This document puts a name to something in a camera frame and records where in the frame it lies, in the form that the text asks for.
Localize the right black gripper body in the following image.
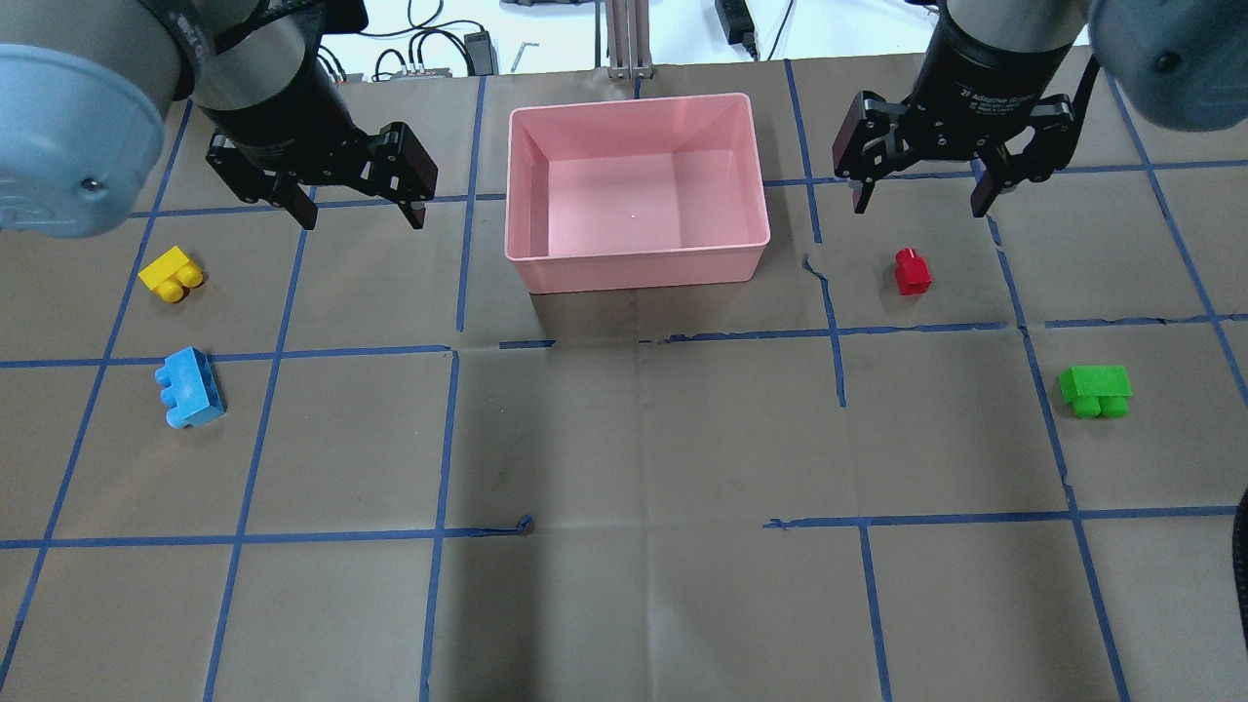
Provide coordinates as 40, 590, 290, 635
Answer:
901, 19, 1078, 164

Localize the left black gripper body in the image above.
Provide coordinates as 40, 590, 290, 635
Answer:
200, 57, 369, 194

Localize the blue toy block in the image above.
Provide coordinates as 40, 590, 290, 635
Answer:
154, 346, 223, 428

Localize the green toy block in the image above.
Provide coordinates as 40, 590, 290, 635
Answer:
1057, 365, 1134, 418

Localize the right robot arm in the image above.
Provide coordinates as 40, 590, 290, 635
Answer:
832, 1, 1247, 217

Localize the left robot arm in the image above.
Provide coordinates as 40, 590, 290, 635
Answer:
1, 1, 438, 237

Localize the pink plastic box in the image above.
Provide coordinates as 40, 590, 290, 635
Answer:
503, 92, 771, 294

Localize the orange usb hub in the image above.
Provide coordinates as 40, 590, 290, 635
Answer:
371, 66, 454, 82

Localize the yellow toy block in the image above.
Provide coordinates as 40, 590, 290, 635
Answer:
137, 246, 207, 305

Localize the red toy block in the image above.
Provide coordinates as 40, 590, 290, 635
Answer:
894, 249, 934, 296

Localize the black power brick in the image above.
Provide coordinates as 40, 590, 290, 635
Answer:
463, 30, 495, 76

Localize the allen key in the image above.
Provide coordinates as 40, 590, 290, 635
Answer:
509, 41, 540, 74

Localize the black power adapter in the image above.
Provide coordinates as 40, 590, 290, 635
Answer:
713, 0, 759, 59

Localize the aluminium frame post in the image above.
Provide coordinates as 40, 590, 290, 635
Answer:
604, 0, 654, 80

